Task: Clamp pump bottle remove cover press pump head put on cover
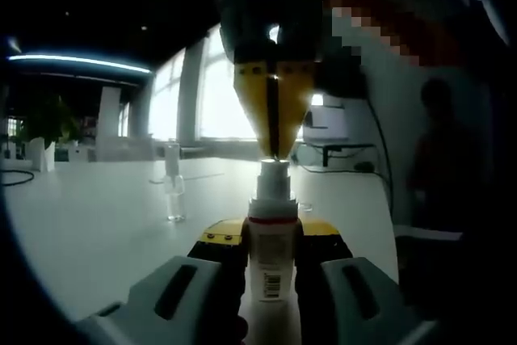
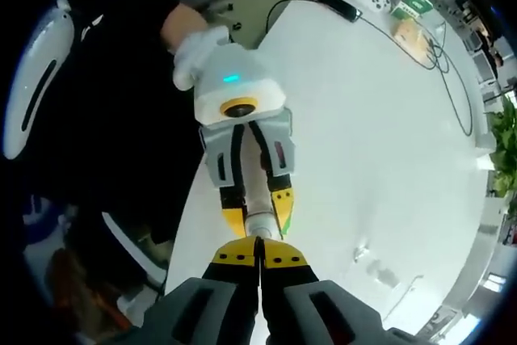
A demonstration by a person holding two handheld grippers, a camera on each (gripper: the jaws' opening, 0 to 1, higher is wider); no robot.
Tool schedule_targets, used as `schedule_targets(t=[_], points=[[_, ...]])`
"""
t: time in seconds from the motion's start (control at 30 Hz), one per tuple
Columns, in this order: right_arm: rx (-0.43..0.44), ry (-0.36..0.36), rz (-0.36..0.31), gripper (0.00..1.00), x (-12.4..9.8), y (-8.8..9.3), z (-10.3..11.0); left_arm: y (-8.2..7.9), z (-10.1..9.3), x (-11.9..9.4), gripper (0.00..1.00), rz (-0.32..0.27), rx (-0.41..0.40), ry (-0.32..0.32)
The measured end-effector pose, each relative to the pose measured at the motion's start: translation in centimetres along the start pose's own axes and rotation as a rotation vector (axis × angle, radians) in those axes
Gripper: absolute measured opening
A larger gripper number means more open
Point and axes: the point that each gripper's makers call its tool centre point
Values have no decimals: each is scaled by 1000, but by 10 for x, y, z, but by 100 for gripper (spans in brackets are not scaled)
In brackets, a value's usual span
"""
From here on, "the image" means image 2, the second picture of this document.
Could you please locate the white game controller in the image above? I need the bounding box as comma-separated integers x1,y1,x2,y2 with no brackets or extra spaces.
364,0,393,14

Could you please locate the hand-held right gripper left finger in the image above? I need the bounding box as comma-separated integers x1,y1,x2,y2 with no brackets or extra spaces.
140,235,260,345

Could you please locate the black table cable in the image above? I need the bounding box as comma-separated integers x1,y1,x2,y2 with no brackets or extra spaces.
265,0,474,137

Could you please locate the white labelled pump bottle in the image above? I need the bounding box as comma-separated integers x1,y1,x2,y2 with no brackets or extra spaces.
241,134,280,240

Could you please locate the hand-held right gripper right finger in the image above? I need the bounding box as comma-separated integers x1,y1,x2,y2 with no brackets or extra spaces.
259,238,406,345

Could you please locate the person's black shirt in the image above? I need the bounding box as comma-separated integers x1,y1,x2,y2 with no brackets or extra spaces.
0,0,208,249

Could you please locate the black power strip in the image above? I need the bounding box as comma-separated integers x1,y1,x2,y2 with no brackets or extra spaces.
296,0,364,23

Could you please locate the green box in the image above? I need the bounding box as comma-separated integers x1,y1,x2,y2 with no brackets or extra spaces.
389,0,434,19

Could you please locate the clear glass pump bottle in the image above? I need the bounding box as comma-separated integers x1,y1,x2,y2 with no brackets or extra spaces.
352,243,401,287

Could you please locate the green plant in white pot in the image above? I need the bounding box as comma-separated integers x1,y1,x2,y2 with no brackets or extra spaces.
485,93,517,197

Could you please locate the beige box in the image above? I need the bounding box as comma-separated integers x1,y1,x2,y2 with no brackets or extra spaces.
392,17,432,60

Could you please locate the person's left hand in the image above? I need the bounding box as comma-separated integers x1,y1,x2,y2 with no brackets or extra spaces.
172,24,231,90

